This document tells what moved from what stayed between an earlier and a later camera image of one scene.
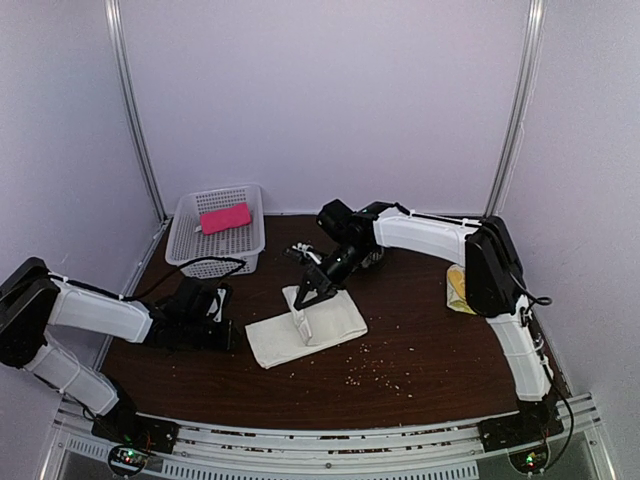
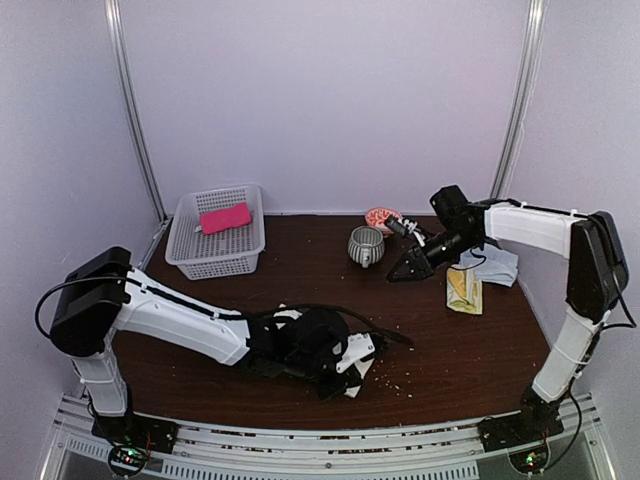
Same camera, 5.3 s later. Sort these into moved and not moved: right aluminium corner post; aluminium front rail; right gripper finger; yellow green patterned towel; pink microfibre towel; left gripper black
Moved: right gripper finger; left gripper black
Not moved: yellow green patterned towel; aluminium front rail; right aluminium corner post; pink microfibre towel
